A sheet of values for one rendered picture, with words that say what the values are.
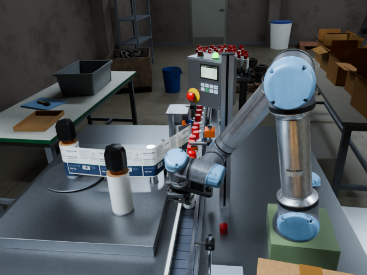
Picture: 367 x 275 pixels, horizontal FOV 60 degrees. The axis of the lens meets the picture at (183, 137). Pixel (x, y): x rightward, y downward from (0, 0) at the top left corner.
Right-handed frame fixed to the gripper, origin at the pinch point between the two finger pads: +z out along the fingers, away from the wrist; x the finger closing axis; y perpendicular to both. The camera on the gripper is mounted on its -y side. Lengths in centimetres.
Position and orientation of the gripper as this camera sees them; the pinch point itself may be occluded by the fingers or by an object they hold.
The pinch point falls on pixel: (190, 201)
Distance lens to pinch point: 130.8
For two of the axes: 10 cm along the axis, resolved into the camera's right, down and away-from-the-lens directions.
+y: -9.9, -0.1, 1.2
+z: 0.9, 5.6, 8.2
